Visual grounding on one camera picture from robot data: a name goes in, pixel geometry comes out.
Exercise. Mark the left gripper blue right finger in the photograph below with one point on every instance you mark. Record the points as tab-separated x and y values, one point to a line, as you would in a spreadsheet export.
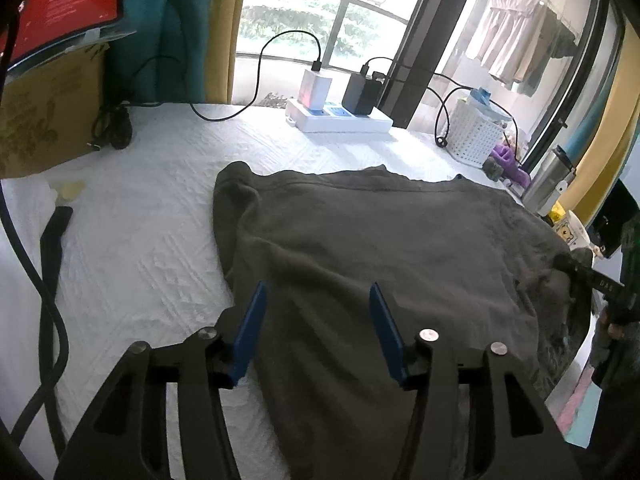
392	344

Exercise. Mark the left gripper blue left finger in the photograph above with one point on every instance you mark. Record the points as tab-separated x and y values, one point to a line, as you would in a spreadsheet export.
246	338

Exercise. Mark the dark olive t-shirt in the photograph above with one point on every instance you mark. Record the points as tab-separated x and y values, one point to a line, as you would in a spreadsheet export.
489	323

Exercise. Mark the cream cartoon mug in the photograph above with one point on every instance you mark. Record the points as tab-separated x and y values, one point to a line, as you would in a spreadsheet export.
572	231

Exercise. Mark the stainless steel thermos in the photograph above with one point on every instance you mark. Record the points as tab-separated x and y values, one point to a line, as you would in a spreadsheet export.
553	178

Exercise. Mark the yellow curtain right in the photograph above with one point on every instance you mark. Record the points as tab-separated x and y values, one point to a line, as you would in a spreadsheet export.
612	141

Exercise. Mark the yellow curtain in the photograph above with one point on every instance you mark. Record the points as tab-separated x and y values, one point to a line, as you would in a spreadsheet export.
612	141
223	32

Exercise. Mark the purple plush toy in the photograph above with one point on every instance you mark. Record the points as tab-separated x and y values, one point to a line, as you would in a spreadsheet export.
505	158

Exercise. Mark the white folded cloth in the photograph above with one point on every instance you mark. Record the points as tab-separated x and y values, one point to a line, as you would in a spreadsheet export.
31	203

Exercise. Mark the white perforated basket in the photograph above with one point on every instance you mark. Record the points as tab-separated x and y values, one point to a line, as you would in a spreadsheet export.
474	131

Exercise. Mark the white power strip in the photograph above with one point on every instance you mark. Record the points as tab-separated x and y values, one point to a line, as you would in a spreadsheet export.
335	119

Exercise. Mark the black charger brick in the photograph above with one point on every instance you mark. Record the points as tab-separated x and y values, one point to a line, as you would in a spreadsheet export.
363	93

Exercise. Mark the white charger plug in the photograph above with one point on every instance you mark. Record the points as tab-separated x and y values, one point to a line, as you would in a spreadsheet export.
314	90

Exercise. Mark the hanging pink garment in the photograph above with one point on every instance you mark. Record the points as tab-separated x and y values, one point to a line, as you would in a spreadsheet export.
502	37

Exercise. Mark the brown cardboard box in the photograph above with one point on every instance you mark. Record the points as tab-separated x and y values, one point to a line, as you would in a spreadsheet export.
47	114

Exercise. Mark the balcony railing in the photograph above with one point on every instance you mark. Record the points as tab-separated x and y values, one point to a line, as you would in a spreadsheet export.
349	30

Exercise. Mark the teal curtain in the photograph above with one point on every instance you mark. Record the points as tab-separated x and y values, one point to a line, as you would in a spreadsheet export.
162	59

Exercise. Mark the yellow curtain left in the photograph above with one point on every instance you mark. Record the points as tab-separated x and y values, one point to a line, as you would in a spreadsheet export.
223	32

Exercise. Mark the red screen tablet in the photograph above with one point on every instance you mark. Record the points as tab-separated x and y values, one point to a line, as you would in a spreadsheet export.
49	28

